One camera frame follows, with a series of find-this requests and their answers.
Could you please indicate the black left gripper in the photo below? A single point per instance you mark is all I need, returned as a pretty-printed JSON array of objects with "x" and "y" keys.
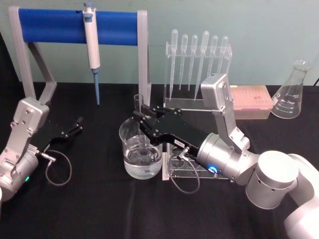
[{"x": 53, "y": 137}]

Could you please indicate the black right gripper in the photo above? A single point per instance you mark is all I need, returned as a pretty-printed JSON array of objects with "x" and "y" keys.
[{"x": 174, "y": 129}]

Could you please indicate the clear glass test tube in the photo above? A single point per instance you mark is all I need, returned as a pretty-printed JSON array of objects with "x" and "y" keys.
[{"x": 138, "y": 102}]

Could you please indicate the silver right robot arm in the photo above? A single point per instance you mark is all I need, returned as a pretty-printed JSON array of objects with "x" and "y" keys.
[{"x": 269, "y": 179}]

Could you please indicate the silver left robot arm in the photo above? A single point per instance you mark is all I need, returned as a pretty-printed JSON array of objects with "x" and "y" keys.
[{"x": 22, "y": 129}]

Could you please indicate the clear acrylic pipette rack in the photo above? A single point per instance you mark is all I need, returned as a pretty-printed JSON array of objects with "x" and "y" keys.
[{"x": 175, "y": 102}]

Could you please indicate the glass beaker with water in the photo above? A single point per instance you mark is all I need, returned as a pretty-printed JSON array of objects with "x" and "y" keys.
[{"x": 139, "y": 164}]

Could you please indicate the clear acrylic tube rack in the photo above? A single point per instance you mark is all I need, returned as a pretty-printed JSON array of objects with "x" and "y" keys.
[{"x": 183, "y": 173}]

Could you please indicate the white blue micropipette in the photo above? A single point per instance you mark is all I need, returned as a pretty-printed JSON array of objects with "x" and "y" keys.
[{"x": 91, "y": 49}]

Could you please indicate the clear plastic transfer pipette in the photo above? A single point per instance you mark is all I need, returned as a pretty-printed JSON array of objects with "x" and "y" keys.
[
  {"x": 213, "y": 42},
  {"x": 224, "y": 42},
  {"x": 194, "y": 41},
  {"x": 184, "y": 41},
  {"x": 174, "y": 37},
  {"x": 205, "y": 37}
]

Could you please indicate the black table cloth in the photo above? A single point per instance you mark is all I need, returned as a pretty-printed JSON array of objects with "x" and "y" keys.
[{"x": 99, "y": 211}]

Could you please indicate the clear box of pink tips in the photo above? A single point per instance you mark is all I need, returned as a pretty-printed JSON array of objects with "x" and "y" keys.
[{"x": 251, "y": 99}]

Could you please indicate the grey stand with blue bar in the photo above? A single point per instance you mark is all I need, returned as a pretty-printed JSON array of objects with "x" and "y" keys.
[{"x": 49, "y": 27}]

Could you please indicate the glass conical flask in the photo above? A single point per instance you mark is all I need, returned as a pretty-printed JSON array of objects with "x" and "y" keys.
[{"x": 289, "y": 99}]

